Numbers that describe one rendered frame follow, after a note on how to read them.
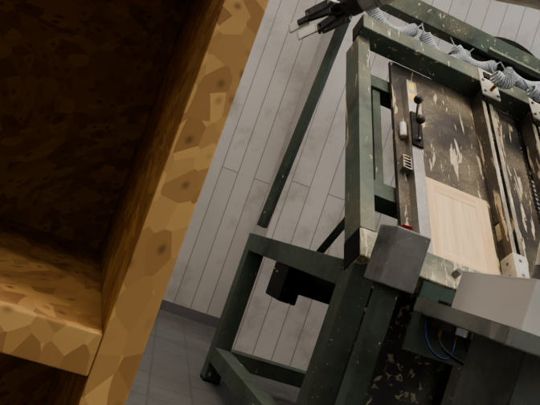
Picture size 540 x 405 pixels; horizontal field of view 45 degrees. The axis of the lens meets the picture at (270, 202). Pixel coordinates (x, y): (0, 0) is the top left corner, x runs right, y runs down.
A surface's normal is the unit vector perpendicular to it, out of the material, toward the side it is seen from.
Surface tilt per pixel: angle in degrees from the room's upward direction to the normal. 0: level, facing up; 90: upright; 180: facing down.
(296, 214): 90
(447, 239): 51
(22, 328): 90
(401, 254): 90
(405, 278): 90
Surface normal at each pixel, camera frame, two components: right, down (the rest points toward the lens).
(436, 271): 0.42, -0.57
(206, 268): 0.15, -0.02
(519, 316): -0.93, -0.33
